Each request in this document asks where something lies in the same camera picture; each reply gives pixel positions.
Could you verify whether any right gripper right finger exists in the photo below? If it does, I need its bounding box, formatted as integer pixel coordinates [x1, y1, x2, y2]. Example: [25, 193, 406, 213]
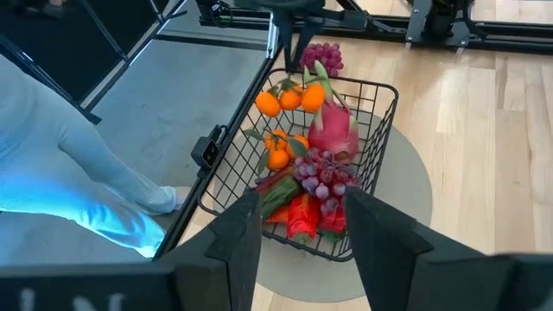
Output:
[345, 187, 433, 311]

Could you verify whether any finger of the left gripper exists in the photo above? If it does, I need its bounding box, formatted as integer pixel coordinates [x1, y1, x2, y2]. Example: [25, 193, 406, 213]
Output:
[272, 10, 296, 73]
[297, 19, 323, 60]

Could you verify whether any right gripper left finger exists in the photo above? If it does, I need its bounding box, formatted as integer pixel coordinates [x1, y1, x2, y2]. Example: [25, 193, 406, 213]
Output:
[172, 189, 264, 311]

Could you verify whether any magenta grape bunch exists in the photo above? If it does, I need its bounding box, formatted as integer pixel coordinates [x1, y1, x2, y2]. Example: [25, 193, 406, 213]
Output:
[299, 41, 346, 79]

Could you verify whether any red bell pepper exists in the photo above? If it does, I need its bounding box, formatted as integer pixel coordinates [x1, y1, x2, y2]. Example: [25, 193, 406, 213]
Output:
[318, 202, 348, 244]
[254, 166, 297, 196]

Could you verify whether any orange carrot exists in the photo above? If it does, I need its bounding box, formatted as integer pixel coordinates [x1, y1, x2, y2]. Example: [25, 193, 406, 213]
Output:
[264, 205, 291, 225]

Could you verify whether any orange cluster with leaves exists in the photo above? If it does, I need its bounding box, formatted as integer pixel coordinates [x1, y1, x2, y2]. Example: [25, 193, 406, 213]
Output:
[244, 127, 312, 176]
[253, 77, 327, 119]

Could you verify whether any green cucumber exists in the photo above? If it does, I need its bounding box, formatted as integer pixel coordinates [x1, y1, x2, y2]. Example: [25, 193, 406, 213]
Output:
[260, 175, 302, 221]

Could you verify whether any long red pepper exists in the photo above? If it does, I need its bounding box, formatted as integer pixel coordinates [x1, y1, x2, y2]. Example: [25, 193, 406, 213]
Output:
[285, 193, 321, 246]

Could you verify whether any small dark purple grape bunch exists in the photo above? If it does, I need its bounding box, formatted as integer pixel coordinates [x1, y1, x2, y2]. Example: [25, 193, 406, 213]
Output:
[292, 148, 362, 215]

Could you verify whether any pink dragon fruit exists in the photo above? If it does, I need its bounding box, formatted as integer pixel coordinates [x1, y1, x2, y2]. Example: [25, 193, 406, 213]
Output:
[302, 60, 362, 164]

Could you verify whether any round grey mat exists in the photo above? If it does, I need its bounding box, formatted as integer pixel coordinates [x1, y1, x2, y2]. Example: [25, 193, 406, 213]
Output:
[211, 107, 433, 303]

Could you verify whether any person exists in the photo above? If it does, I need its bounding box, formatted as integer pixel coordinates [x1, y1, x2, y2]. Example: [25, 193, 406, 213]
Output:
[0, 54, 192, 260]

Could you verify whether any silver frame bracket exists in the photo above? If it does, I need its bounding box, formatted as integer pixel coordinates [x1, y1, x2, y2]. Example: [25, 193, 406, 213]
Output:
[266, 15, 280, 60]

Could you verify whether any small black table camera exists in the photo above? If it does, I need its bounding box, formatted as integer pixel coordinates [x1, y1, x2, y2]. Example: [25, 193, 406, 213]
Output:
[190, 124, 228, 179]

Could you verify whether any black wire basket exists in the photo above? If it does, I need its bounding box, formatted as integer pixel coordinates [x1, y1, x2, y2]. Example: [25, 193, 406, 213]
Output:
[197, 67, 399, 263]

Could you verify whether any black desk frame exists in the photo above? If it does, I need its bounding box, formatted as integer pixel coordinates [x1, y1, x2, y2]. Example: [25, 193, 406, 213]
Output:
[0, 0, 189, 126]

